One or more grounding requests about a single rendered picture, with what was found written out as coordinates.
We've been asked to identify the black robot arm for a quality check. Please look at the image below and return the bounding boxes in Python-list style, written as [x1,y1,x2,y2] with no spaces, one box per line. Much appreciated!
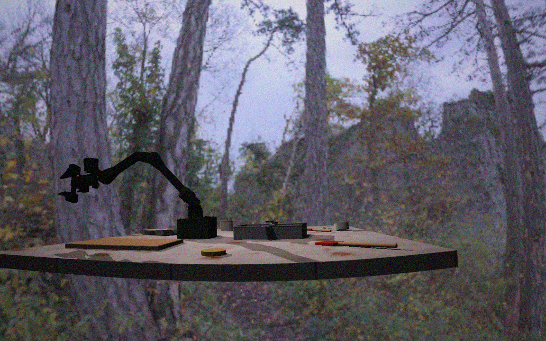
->
[77,151,203,218]

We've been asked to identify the yellow flat round disc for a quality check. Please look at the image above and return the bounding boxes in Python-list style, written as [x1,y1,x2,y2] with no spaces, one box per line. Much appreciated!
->
[201,248,226,257]

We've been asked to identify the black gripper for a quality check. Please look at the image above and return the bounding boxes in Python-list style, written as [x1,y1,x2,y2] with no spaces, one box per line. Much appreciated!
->
[58,164,87,203]

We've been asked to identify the grey cylinder with orange top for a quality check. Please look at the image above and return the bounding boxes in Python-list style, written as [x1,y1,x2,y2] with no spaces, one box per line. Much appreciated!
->
[221,220,233,231]

